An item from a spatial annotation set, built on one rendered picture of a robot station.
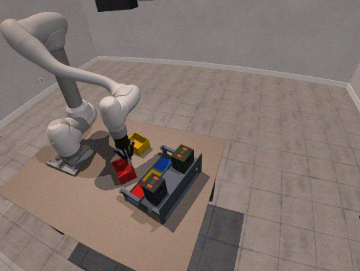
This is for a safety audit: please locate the red bin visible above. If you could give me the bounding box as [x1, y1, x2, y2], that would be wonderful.
[112, 158, 137, 184]

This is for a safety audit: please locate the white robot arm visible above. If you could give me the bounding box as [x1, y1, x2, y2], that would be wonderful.
[0, 12, 141, 167]

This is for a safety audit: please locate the dark grey metal shelf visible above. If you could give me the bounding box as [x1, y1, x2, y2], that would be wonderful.
[119, 145, 202, 224]

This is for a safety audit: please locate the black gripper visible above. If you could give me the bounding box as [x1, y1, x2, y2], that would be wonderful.
[113, 135, 135, 166]

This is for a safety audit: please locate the yellow bin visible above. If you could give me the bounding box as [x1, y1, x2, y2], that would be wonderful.
[128, 133, 150, 156]

